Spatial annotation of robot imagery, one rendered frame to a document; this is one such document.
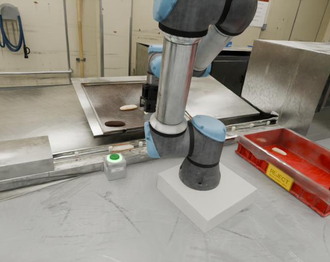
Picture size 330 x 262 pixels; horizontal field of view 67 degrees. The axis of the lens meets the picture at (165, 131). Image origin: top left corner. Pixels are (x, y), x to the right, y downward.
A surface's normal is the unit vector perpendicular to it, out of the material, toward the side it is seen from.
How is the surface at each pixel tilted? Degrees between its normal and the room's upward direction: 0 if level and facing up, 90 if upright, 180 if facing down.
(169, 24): 99
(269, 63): 90
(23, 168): 90
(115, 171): 90
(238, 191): 4
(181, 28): 104
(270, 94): 90
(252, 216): 0
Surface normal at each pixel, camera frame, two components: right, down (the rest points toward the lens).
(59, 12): 0.46, 0.43
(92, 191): 0.09, -0.90
